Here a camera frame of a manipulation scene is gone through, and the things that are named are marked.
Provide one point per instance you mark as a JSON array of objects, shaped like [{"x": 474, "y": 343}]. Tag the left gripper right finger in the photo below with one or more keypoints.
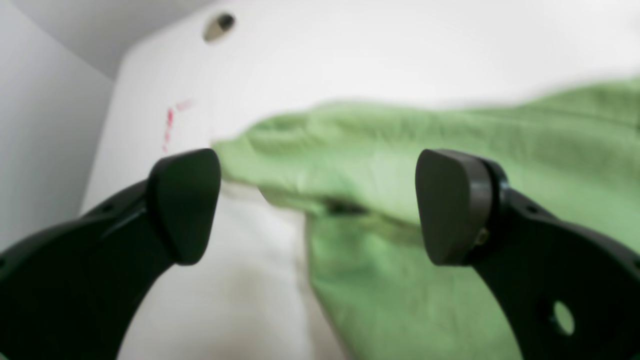
[{"x": 568, "y": 292}]

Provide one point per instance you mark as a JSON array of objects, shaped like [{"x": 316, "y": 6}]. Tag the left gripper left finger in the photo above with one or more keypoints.
[{"x": 71, "y": 291}]

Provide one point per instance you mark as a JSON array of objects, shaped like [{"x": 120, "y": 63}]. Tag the green t-shirt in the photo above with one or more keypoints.
[{"x": 350, "y": 168}]

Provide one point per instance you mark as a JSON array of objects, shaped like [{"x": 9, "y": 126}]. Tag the red tape marking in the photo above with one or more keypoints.
[{"x": 177, "y": 127}]

